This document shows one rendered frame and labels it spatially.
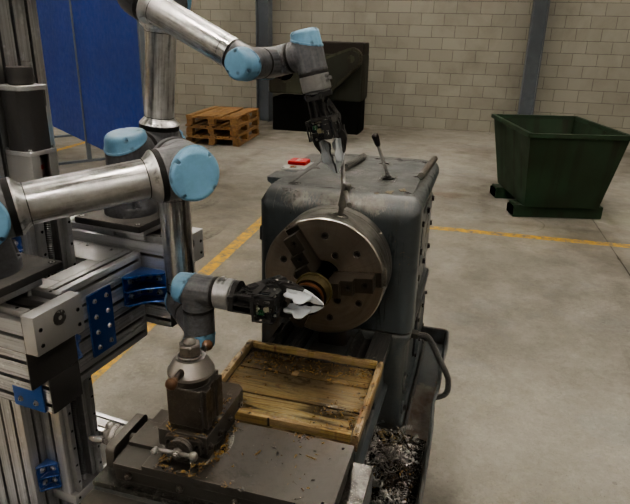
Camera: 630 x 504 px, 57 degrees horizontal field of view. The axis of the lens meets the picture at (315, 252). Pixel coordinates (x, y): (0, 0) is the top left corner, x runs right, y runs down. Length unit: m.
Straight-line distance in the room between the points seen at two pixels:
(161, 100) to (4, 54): 0.41
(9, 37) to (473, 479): 2.18
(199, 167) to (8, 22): 0.62
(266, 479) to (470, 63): 10.54
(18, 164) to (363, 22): 10.12
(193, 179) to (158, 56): 0.58
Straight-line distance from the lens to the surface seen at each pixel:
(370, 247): 1.43
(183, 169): 1.25
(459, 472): 2.61
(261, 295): 1.30
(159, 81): 1.77
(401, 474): 1.64
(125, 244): 1.75
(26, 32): 1.69
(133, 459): 1.12
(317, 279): 1.38
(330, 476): 1.05
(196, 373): 1.00
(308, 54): 1.50
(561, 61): 11.39
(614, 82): 11.57
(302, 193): 1.63
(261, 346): 1.54
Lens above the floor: 1.67
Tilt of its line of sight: 21 degrees down
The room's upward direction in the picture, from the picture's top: 1 degrees clockwise
